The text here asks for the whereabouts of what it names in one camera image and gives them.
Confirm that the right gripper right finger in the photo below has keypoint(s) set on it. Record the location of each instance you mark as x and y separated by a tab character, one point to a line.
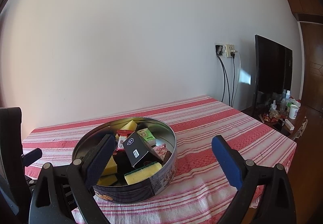
276	204

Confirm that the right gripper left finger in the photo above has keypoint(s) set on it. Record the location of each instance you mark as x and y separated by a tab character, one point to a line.
75	178

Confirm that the green yellow scouring sponge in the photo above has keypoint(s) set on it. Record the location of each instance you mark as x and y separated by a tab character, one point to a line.
142	173

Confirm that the black rectangular box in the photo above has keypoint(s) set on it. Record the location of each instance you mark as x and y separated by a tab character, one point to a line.
139	152

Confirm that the round metal cookie tin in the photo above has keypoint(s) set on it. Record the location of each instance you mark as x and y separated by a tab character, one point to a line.
120	192

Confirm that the yellow sponge piece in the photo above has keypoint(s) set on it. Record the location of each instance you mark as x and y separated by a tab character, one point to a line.
130	126

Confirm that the white green tissue pack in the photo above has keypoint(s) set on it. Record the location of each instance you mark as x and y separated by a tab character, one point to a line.
147	136

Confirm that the dark red snack wrapper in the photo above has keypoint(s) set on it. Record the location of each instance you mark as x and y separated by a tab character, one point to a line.
162	152

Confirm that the large yellow sponge block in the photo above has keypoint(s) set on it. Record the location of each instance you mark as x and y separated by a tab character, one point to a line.
110	168

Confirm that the red wet wipe packet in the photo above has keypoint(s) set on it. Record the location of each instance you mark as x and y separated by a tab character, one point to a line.
122	136

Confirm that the red white striped tablecloth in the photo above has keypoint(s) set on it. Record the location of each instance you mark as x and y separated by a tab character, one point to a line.
199	191

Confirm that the snack bag on sidetable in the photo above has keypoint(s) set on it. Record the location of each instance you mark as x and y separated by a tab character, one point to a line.
273	113

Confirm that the white cup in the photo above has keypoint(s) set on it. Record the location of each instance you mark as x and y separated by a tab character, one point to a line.
293	111

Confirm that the black flat monitor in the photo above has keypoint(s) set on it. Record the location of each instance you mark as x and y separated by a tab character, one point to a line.
274	65

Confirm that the wall power socket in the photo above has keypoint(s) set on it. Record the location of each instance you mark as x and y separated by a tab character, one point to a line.
227	50

